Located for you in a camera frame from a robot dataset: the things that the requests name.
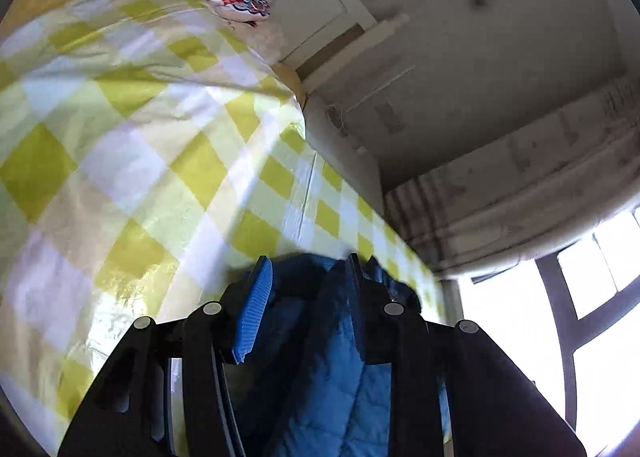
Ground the dark framed window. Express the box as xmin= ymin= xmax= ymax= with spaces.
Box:
xmin=457 ymin=207 xmax=640 ymax=457

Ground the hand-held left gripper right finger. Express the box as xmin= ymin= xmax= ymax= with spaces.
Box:
xmin=345 ymin=253 xmax=588 ymax=457

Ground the yellow pillow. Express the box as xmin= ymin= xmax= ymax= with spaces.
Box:
xmin=272 ymin=64 xmax=307 ymax=108

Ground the white nightstand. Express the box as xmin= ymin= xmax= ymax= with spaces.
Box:
xmin=305 ymin=92 xmax=386 ymax=218

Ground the white lamp pole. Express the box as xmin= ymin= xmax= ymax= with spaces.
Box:
xmin=345 ymin=66 xmax=416 ymax=112

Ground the printed boat curtain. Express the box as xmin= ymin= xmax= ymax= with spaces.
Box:
xmin=385 ymin=72 xmax=640 ymax=280

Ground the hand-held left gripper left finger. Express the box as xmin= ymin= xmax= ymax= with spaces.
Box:
xmin=57 ymin=256 xmax=273 ymax=457

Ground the blue padded jacket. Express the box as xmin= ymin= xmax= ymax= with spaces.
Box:
xmin=220 ymin=252 xmax=451 ymax=457

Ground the peach pillow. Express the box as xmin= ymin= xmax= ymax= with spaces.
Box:
xmin=220 ymin=19 xmax=286 ymax=62

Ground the yellow checked blanket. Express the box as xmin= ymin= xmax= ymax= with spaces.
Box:
xmin=0 ymin=0 xmax=446 ymax=457

